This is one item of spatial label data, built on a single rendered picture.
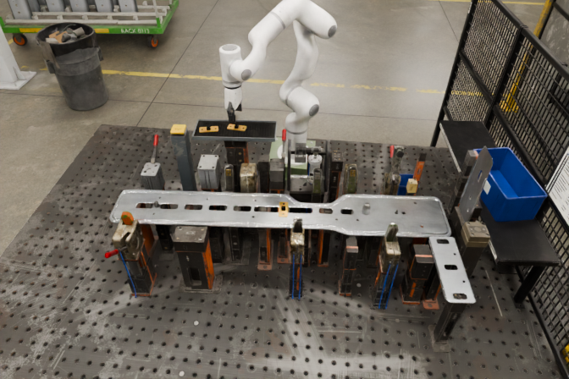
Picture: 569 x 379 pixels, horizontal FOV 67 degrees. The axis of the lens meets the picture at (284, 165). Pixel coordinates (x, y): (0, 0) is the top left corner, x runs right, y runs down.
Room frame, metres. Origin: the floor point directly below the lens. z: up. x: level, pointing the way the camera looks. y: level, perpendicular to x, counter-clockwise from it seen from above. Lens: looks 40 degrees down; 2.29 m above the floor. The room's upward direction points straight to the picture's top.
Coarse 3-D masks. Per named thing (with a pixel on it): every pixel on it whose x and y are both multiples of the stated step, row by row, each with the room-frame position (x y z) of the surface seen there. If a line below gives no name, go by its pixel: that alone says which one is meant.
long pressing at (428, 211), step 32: (128, 192) 1.33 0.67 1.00; (160, 192) 1.33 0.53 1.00; (192, 192) 1.33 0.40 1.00; (224, 192) 1.33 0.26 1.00; (160, 224) 1.16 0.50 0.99; (192, 224) 1.16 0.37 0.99; (224, 224) 1.15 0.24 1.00; (256, 224) 1.16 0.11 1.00; (288, 224) 1.16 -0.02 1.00; (320, 224) 1.15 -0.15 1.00; (352, 224) 1.16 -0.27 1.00; (384, 224) 1.16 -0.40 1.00; (416, 224) 1.16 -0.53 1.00; (448, 224) 1.16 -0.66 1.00
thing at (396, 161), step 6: (396, 150) 1.37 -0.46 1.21; (402, 150) 1.37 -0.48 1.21; (396, 156) 1.38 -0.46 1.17; (402, 156) 1.34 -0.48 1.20; (396, 162) 1.37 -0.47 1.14; (390, 168) 1.37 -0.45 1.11; (396, 168) 1.37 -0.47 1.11; (390, 174) 1.36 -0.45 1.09; (396, 174) 1.37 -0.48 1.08; (390, 180) 1.35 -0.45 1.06; (396, 180) 1.35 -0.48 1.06
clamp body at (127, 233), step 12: (120, 228) 1.07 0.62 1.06; (132, 228) 1.07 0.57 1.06; (120, 240) 1.02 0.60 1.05; (132, 240) 1.04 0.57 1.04; (144, 240) 1.11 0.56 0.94; (120, 252) 1.01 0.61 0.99; (132, 252) 1.02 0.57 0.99; (144, 252) 1.09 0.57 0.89; (132, 264) 1.03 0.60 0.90; (144, 264) 1.07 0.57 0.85; (132, 276) 1.03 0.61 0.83; (144, 276) 1.04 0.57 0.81; (156, 276) 1.11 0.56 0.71; (132, 288) 1.02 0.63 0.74; (144, 288) 1.02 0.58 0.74
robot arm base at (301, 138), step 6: (288, 132) 1.81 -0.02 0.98; (306, 132) 1.82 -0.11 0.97; (288, 138) 1.81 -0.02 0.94; (294, 138) 1.79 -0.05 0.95; (300, 138) 1.80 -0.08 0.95; (306, 138) 1.83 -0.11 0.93; (294, 144) 1.80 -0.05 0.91; (294, 150) 1.80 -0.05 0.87; (294, 156) 1.80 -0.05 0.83; (294, 162) 1.77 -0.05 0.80; (306, 162) 1.79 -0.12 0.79
